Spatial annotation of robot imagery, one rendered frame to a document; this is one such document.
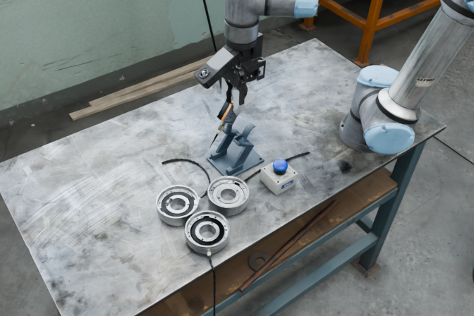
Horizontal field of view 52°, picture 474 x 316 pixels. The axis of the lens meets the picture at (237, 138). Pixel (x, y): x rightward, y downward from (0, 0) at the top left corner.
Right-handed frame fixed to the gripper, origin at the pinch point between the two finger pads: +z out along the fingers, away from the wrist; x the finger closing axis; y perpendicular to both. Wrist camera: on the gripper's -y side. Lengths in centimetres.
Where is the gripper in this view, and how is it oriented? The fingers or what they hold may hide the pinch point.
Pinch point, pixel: (231, 108)
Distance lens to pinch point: 122.8
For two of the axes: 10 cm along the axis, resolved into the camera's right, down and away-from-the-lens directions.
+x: -6.1, -5.6, 5.6
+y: 7.9, -4.0, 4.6
